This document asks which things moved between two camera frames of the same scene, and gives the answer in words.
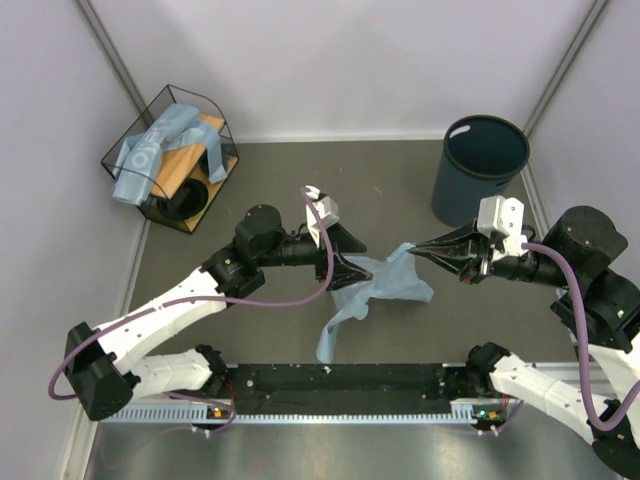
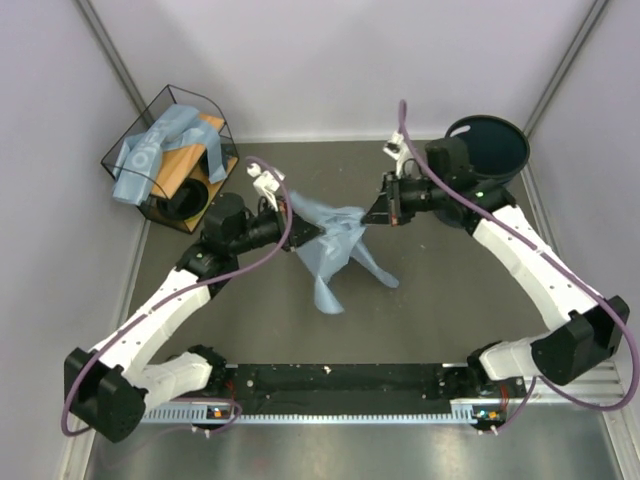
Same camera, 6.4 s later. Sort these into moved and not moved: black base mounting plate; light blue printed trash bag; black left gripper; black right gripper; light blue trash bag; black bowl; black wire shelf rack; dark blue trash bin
Moved: light blue trash bag; black right gripper; black left gripper
Not moved: light blue printed trash bag; black base mounting plate; black wire shelf rack; dark blue trash bin; black bowl
